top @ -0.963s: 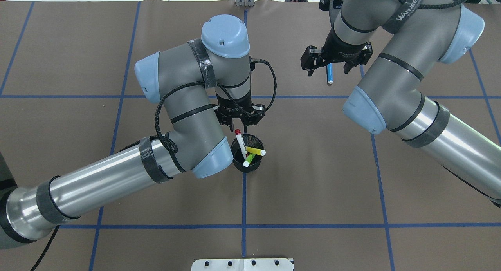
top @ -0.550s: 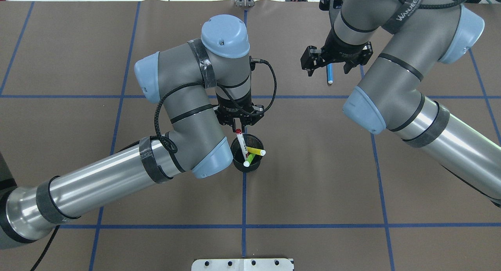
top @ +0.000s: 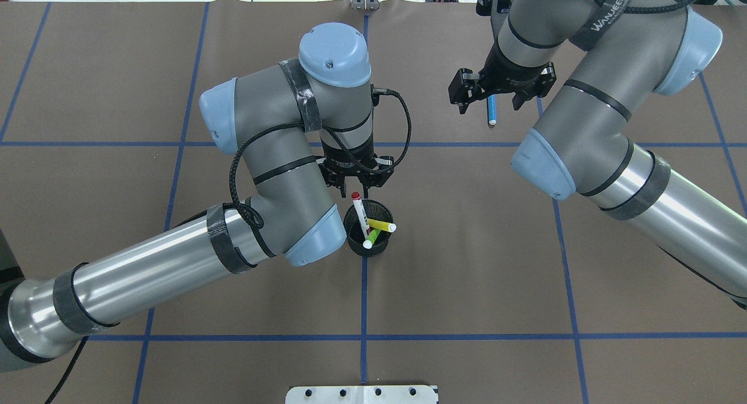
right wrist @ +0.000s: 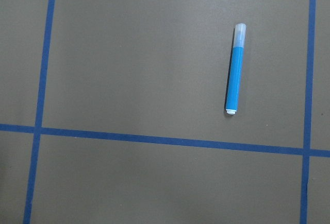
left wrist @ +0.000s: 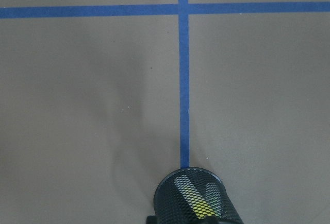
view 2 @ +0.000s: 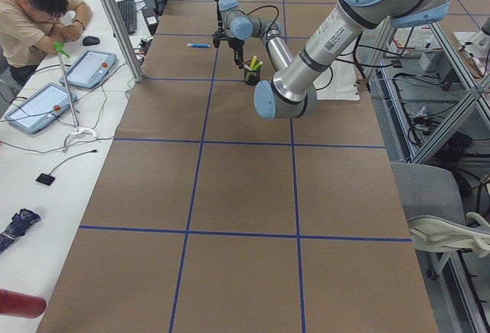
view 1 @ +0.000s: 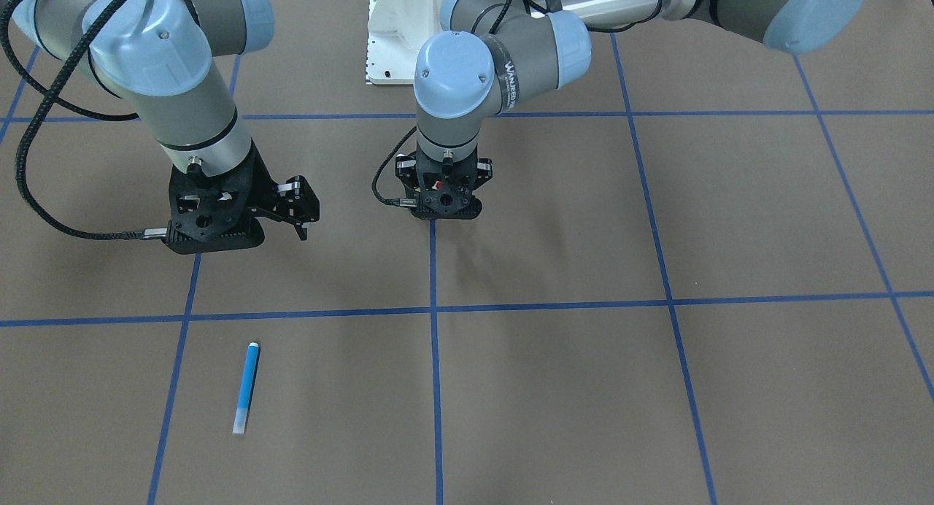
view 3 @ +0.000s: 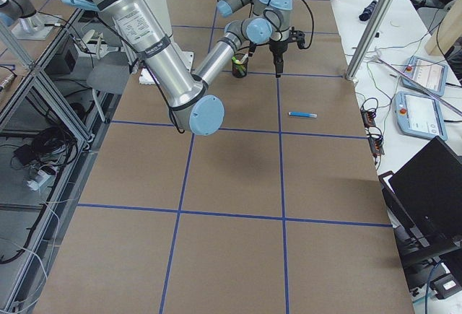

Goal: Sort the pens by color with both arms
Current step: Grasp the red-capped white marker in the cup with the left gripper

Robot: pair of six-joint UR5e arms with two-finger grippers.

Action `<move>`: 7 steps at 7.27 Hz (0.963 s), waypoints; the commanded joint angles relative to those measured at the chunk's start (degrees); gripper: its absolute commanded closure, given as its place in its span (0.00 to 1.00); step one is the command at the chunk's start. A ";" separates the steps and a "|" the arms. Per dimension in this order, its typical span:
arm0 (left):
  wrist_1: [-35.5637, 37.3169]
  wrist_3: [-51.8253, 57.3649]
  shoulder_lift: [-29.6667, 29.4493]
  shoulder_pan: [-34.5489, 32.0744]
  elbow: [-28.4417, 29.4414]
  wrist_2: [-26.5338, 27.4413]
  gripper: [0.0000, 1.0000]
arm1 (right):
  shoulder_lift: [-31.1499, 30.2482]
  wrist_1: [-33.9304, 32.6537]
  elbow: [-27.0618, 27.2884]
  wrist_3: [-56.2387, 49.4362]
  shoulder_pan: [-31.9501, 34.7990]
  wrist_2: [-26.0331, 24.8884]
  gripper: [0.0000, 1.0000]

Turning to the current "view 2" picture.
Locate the white office chair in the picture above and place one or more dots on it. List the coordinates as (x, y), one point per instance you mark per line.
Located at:
(437, 235)

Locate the black mesh pen cup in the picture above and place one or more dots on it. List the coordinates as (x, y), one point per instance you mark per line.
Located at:
(250, 78)

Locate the black computer mouse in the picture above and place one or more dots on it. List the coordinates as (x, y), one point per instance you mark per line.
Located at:
(90, 41)

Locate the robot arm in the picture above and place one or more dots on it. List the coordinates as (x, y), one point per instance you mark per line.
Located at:
(291, 92)

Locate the folded dark blue umbrella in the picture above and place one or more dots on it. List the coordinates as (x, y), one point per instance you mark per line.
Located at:
(20, 222)

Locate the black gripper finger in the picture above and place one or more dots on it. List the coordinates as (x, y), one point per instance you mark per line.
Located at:
(238, 56)

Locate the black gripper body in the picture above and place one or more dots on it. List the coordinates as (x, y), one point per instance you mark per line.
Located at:
(231, 40)

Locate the white camera stand column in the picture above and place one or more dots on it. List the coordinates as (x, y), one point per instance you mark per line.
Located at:
(338, 82)

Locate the red bottle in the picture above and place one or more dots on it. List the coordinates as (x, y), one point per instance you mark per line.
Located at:
(16, 304)

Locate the near blue teach pendant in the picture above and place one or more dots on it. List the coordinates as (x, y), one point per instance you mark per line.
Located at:
(39, 110)

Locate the green highlighter pen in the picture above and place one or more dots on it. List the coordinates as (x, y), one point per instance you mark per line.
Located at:
(257, 66)

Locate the seated man beige shirt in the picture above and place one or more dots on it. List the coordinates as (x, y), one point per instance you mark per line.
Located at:
(30, 28)

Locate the aluminium frame post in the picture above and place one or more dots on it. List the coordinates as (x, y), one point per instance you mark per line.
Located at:
(120, 32)

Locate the small black square pad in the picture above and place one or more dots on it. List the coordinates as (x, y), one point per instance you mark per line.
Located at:
(45, 179)

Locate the blue highlighter pen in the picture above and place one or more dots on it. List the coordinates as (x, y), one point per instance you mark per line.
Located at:
(197, 45)

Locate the black keyboard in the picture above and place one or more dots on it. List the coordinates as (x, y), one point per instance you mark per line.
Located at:
(127, 10)

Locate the yellow highlighter pen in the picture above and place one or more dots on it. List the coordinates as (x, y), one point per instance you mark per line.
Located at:
(253, 62)

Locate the blue teach pendant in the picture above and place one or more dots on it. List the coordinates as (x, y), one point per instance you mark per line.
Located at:
(39, 110)
(90, 68)

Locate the grey office chair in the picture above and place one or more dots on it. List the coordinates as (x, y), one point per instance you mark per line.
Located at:
(427, 190)

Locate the far blue teach pendant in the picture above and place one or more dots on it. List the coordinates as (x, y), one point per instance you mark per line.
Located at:
(90, 68)

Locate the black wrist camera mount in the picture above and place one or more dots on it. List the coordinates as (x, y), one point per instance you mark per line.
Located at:
(219, 36)

